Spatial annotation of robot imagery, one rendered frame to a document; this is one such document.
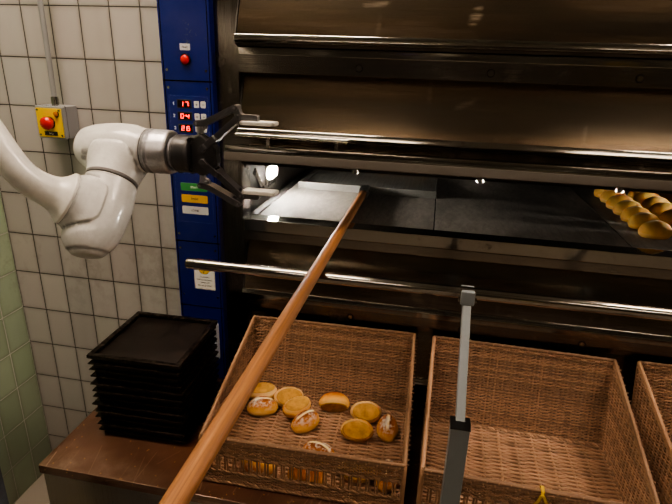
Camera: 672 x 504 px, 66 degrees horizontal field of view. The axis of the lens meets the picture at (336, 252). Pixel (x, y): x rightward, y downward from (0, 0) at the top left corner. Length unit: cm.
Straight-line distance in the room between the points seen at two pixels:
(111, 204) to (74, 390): 141
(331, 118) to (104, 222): 76
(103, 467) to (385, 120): 126
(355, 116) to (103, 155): 74
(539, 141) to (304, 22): 73
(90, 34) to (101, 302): 92
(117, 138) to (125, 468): 95
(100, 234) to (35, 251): 113
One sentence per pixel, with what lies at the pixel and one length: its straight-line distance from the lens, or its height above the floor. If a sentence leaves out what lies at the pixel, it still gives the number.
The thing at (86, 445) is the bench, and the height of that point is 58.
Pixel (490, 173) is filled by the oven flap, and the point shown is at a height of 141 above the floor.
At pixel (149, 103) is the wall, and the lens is 178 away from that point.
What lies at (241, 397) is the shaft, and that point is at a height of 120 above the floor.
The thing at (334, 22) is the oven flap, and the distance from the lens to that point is 156.
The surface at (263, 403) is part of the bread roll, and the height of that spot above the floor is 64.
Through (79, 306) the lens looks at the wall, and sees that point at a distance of 217.
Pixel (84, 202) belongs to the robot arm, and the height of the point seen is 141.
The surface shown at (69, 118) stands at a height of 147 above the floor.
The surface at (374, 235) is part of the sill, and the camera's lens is 163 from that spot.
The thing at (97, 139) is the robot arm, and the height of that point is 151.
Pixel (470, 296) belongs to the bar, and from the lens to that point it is 126.
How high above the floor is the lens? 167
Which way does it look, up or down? 20 degrees down
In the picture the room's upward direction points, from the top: 2 degrees clockwise
